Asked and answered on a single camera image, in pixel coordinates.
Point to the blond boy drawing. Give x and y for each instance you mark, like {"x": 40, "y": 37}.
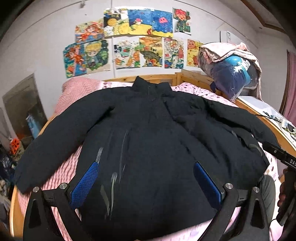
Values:
{"x": 96, "y": 56}

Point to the red haired girl drawing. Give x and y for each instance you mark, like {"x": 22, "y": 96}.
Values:
{"x": 183, "y": 19}

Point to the moon and yellow drawing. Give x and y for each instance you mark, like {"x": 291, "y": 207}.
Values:
{"x": 115, "y": 22}

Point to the pink floral cloth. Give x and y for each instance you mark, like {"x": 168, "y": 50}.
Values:
{"x": 218, "y": 51}

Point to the orange girl drawing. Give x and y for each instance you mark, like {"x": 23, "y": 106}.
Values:
{"x": 75, "y": 64}

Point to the dragon 2024 drawing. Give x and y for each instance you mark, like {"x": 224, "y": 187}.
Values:
{"x": 173, "y": 53}

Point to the wooden bed frame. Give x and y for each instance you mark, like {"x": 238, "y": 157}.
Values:
{"x": 16, "y": 216}

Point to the fruit drink drawing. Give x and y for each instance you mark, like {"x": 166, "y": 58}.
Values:
{"x": 126, "y": 52}

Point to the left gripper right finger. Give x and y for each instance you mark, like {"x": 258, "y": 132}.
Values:
{"x": 241, "y": 214}

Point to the red fish drawing upper left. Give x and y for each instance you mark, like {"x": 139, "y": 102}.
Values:
{"x": 89, "y": 31}

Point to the white wall box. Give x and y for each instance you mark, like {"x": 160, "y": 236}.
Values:
{"x": 228, "y": 37}

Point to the black padded jacket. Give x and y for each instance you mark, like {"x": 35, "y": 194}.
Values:
{"x": 147, "y": 139}

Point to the whale landscape drawing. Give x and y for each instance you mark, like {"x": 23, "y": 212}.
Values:
{"x": 151, "y": 51}

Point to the yellow bear drawing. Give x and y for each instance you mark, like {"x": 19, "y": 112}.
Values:
{"x": 192, "y": 52}

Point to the right hand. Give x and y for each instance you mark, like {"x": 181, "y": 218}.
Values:
{"x": 282, "y": 195}

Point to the blue sea yellow drawing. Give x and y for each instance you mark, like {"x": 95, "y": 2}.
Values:
{"x": 150, "y": 22}

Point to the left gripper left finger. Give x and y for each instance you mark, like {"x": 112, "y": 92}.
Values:
{"x": 40, "y": 223}

